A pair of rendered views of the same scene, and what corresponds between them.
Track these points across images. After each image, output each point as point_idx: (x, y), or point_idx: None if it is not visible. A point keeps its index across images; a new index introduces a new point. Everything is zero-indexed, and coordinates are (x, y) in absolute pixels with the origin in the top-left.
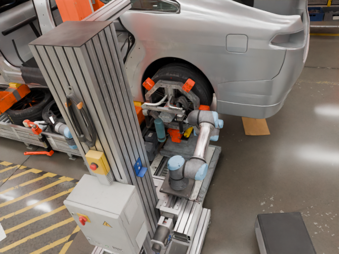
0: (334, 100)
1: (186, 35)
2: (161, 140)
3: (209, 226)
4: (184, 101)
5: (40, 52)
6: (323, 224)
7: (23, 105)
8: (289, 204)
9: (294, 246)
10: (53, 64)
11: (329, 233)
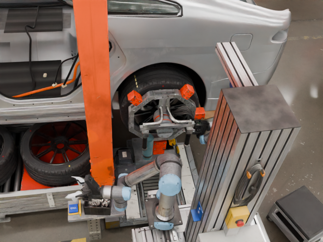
0: None
1: (187, 39)
2: (149, 158)
3: None
4: (189, 110)
5: (251, 137)
6: (307, 187)
7: None
8: (276, 180)
9: (317, 216)
10: (257, 144)
11: (315, 192)
